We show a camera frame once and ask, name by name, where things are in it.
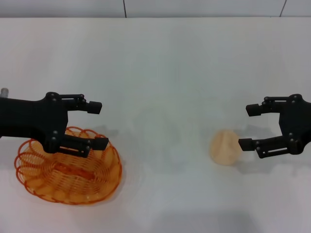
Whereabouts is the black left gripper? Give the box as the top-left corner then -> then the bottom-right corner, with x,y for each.
0,91 -> 109,159

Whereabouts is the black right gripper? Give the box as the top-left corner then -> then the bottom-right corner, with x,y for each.
238,93 -> 311,159

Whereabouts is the pale beige bun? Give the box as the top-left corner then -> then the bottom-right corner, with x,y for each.
209,130 -> 242,166

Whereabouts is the orange wire basket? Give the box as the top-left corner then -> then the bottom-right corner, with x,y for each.
15,125 -> 123,206

